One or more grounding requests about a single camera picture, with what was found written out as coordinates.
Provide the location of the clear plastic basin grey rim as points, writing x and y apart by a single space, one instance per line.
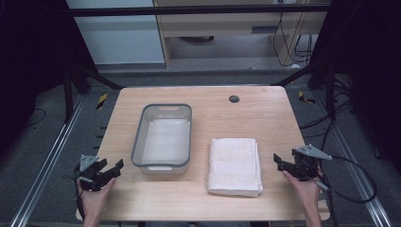
165 142

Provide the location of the aluminium floor rail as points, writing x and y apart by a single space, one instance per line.
356 170
47 164

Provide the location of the black metal stand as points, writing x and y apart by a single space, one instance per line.
68 94
329 91

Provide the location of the light wooden desk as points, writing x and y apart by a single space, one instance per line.
220 25

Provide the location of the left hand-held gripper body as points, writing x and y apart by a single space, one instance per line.
90 179

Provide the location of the person's left hand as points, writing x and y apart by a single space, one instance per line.
93 200

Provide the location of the black curtain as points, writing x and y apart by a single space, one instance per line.
31 63
369 63

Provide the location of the person's right hand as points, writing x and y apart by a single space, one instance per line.
308 192

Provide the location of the white cabinet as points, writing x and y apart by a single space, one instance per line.
119 34

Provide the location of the white towel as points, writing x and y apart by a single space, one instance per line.
235 167

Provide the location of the yellow black hazard tape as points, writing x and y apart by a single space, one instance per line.
305 97
101 101

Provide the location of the black horizontal frame bar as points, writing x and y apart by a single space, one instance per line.
189 10

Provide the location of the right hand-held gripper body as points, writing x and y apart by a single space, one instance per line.
306 167

